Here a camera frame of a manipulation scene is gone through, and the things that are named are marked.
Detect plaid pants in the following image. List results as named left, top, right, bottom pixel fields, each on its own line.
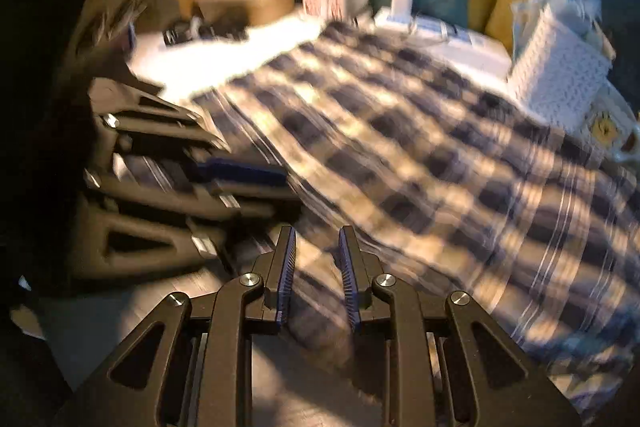
left=124, top=20, right=640, bottom=423

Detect white bear mug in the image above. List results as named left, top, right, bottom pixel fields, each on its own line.
left=577, top=82, right=639, bottom=165

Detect white plastic basket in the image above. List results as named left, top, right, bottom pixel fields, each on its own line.
left=509, top=8, right=615, bottom=132

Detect white power strip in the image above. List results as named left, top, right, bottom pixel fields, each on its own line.
left=373, top=8, right=512, bottom=78

